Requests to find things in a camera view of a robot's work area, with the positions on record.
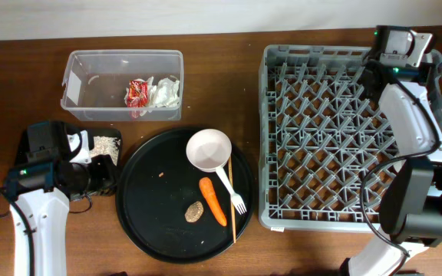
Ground round black tray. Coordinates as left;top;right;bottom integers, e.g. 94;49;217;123
116;127;256;264

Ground white plastic fork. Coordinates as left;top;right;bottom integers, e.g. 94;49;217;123
216;167;247;215

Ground clear plastic bin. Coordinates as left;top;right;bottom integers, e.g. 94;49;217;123
61;49;184;121

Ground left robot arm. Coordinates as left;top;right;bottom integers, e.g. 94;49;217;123
0;121;122;275

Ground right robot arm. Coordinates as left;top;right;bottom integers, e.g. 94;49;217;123
340;25;442;275

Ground rice and peanut scraps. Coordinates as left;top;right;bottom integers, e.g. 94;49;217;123
90;136;121;166

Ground red snack wrapper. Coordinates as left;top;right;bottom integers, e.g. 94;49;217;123
125;80;149;108

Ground black rectangular tray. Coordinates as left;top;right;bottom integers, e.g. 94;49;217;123
5;121;122;201

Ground orange carrot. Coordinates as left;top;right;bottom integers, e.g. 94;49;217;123
199;177;227;227

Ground pink bowl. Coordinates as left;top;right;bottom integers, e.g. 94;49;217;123
186;129;232;173

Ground wooden chopstick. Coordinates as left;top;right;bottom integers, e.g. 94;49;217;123
227;156;238;244

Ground white tissue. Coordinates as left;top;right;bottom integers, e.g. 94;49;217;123
145;77;180;107

